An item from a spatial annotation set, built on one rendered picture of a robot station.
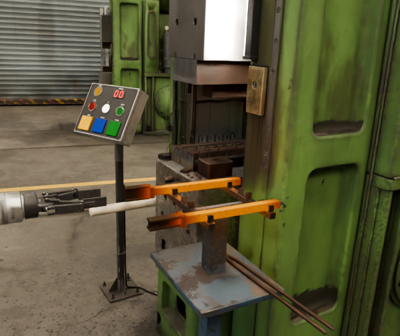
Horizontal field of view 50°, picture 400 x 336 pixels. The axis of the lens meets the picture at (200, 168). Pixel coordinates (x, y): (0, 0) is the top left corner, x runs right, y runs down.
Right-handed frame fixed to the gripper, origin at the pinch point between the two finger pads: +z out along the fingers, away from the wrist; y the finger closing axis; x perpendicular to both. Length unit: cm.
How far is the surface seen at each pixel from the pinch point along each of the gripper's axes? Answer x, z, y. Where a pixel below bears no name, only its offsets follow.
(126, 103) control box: 17, 34, -80
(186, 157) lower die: 0, 46, -34
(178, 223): -0.7, 17.4, 25.3
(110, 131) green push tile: 4, 26, -78
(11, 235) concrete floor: -96, -20, -193
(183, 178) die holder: -5.5, 41.2, -24.5
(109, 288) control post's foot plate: -95, 28, -96
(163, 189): 0.6, 22.3, 1.6
